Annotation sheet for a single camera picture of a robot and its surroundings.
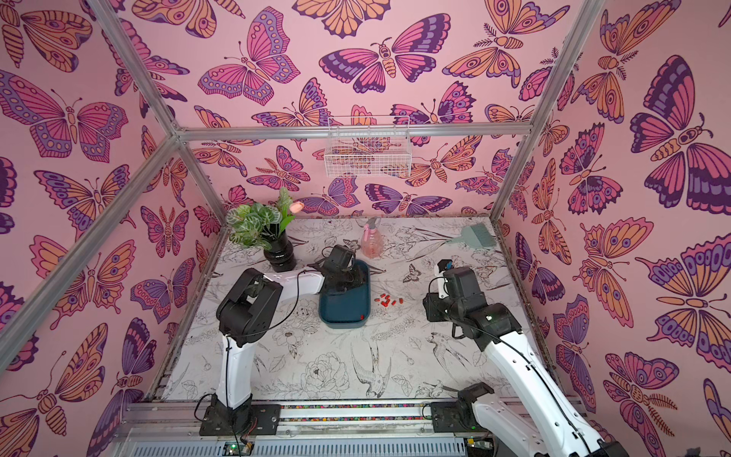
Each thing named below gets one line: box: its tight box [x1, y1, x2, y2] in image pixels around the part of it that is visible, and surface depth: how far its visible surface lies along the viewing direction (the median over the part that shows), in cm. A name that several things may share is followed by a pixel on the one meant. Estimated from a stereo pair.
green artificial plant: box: [225, 187, 305, 251], surface depth 87 cm
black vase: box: [261, 222, 297, 273], surface depth 100 cm
